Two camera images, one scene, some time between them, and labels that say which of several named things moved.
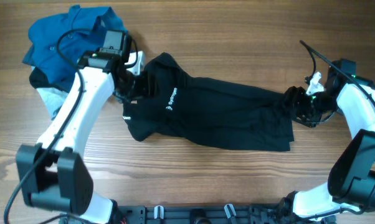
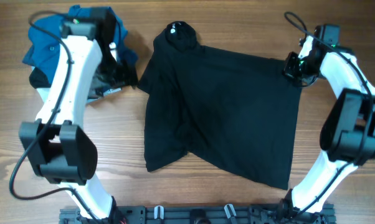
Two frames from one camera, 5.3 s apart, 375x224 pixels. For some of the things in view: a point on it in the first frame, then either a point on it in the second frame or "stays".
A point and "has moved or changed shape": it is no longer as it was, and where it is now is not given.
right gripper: x=311 y=121 to x=288 y=71
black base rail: x=211 y=214 stays
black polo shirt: x=222 y=112 has moved or changed shape
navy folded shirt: x=39 y=79 stays
